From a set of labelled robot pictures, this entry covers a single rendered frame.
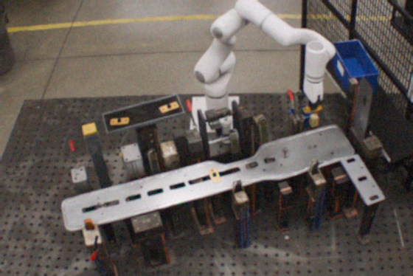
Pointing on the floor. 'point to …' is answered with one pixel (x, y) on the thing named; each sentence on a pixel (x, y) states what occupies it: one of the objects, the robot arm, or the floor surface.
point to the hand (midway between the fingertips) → (313, 104)
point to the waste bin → (7, 59)
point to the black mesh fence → (366, 46)
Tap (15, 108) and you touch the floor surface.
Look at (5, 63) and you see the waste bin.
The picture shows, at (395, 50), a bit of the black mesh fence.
